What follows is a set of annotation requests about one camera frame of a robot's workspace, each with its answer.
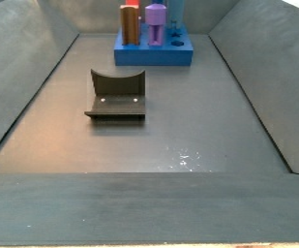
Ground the dark blue round cylinder peg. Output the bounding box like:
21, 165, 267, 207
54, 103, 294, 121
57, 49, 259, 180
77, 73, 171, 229
151, 0, 165, 4

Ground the blue peg board base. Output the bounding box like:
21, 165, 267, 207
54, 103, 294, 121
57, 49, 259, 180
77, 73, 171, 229
114, 24, 193, 66

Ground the black curved cradle stand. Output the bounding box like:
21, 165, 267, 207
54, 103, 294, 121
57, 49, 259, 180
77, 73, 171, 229
85, 71, 147, 118

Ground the light blue rounded peg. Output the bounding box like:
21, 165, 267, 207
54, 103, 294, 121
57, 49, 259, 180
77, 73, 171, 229
167, 0, 186, 29

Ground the red rectangular peg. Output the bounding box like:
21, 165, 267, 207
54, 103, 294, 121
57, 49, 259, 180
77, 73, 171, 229
126, 0, 141, 6

